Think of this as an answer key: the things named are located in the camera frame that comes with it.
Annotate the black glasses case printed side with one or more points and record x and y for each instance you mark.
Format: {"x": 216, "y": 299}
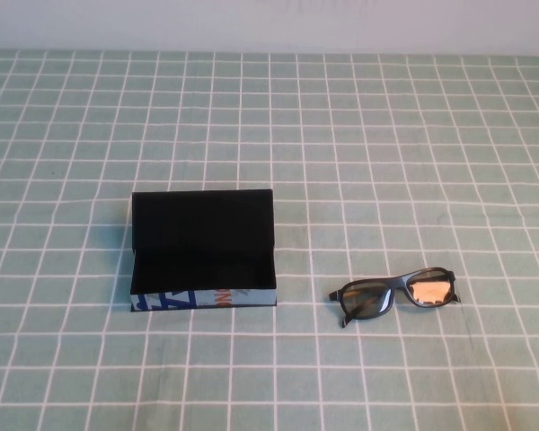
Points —
{"x": 202, "y": 233}

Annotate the black framed glasses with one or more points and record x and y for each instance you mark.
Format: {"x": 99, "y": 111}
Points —
{"x": 431, "y": 289}

